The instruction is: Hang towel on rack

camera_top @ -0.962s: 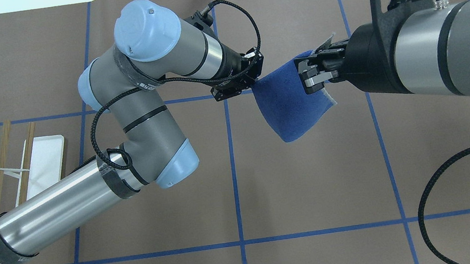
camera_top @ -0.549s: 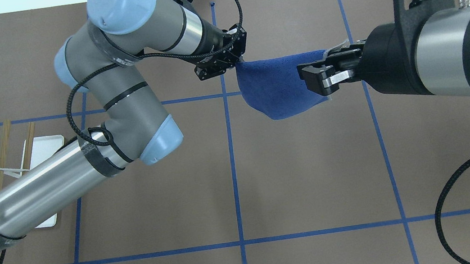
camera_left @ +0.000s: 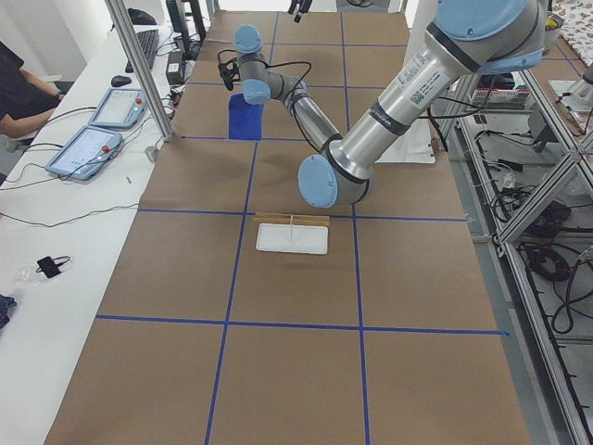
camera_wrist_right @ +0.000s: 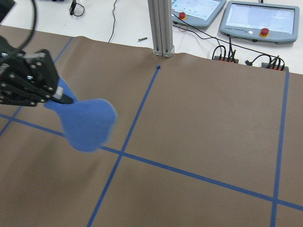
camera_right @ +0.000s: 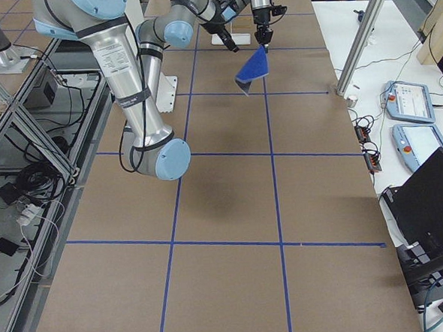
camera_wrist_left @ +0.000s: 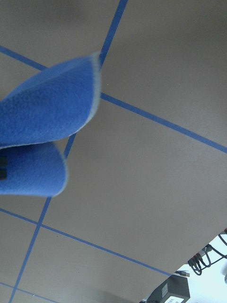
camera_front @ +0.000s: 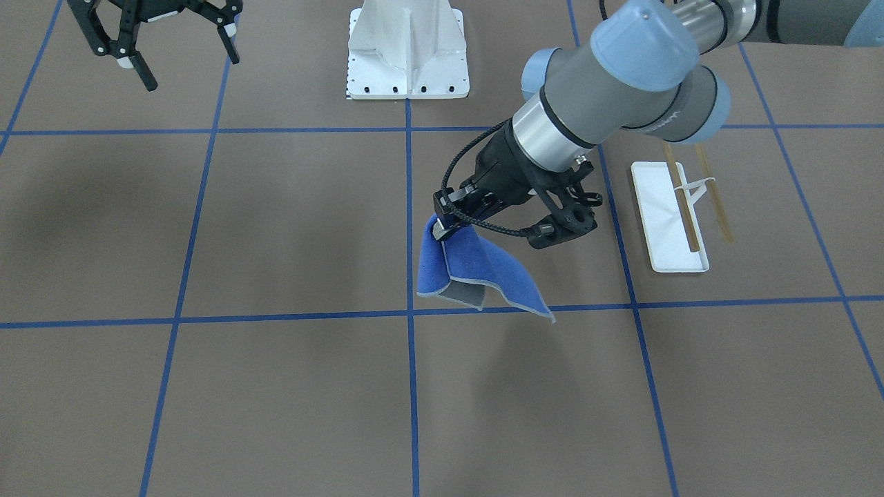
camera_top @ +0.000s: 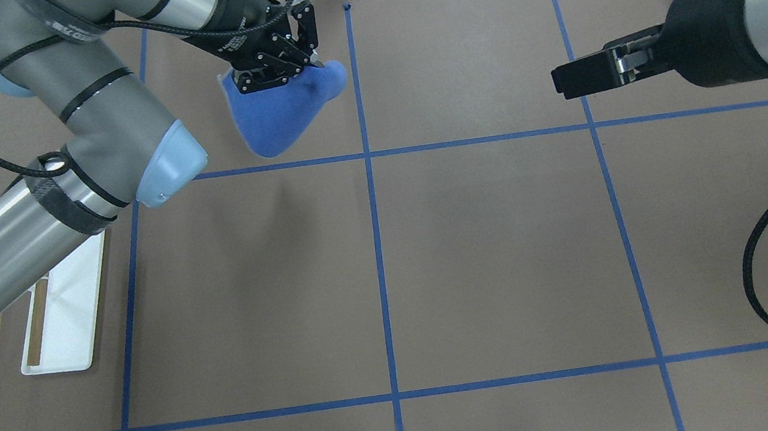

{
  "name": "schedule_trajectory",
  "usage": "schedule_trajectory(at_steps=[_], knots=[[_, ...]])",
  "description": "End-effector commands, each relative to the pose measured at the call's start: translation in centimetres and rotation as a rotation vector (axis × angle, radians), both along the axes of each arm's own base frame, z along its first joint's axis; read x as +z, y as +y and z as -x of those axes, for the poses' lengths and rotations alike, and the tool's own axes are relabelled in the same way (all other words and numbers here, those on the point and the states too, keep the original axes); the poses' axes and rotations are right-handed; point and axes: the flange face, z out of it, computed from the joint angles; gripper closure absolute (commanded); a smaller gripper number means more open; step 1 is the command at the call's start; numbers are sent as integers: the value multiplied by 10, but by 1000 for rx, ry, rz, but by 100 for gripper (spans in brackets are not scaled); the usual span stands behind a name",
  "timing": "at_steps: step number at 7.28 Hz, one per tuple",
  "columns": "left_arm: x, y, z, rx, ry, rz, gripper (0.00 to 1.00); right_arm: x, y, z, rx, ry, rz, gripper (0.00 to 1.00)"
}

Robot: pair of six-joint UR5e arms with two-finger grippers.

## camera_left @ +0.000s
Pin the lower blue teach pendant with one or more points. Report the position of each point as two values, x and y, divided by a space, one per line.
84 154

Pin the aluminium frame shelving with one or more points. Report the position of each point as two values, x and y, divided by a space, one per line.
524 161

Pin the aluminium frame post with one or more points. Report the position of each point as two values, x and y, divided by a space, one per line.
136 56

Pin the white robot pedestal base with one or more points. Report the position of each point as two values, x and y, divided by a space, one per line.
412 147

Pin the white towel rack with wooden bars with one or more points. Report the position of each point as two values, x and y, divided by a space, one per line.
292 233

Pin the small black device with cable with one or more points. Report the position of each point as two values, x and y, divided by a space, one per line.
51 267

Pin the black keyboard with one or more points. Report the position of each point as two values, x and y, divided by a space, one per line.
148 41

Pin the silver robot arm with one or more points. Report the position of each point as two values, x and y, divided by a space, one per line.
260 84
465 37

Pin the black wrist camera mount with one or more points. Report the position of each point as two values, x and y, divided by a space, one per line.
229 73

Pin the blue teach pendant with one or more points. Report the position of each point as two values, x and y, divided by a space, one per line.
84 154
120 108

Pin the upper blue teach pendant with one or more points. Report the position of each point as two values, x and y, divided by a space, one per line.
120 108

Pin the black computer mouse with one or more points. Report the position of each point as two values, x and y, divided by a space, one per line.
120 80

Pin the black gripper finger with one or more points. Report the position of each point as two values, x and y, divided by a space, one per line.
292 7
300 8

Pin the person in black shirt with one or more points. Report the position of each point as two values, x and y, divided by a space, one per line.
27 102

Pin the blue and grey towel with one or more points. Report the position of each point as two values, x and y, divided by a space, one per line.
245 120

